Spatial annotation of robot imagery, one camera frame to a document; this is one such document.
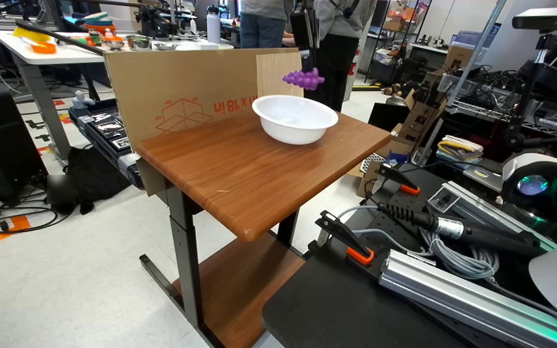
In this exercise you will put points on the stacked small cardboard boxes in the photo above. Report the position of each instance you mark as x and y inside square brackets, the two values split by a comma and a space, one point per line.
[419, 116]

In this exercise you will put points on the black bag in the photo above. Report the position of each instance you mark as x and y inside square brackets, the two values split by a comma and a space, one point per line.
[87, 180]

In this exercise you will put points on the yellow plastic object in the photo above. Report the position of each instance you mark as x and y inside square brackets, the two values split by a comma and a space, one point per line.
[29, 35]

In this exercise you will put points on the wooden top desk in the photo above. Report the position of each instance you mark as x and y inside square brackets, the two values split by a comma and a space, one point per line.
[183, 257]

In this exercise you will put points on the purple grape bunch toy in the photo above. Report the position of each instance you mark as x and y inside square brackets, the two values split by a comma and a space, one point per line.
[303, 78]

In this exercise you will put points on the person in light sweater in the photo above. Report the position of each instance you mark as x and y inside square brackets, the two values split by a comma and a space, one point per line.
[338, 45]

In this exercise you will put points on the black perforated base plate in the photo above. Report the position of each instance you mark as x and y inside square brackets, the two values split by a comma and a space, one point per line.
[342, 302]

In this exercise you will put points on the white plastic bowl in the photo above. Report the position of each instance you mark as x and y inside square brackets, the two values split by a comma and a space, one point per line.
[294, 118]

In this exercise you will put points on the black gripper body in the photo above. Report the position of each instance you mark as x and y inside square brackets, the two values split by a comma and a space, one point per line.
[303, 20]

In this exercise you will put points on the grey camera bar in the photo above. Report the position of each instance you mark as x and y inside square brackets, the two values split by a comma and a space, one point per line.
[549, 18]

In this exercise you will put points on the brown cardboard box red print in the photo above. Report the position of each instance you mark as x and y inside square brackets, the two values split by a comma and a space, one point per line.
[193, 89]

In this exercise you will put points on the yellow folded cloth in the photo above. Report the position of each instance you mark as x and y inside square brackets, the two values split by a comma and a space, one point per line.
[460, 147]

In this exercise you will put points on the white background work table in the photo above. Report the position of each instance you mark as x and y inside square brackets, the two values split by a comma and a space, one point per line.
[52, 54]

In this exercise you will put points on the wooden lower table shelf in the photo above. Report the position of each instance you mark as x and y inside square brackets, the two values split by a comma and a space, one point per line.
[240, 290]

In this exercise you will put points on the white water bottle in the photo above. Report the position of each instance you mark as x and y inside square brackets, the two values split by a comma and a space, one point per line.
[212, 25]

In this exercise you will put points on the person in blue jeans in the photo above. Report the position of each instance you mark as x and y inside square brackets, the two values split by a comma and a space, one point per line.
[261, 20]

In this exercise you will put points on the black tray with parts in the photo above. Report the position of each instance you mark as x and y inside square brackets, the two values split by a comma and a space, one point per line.
[106, 136]

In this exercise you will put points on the aluminium profile rail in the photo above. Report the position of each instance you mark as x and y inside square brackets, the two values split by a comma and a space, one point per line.
[472, 296]

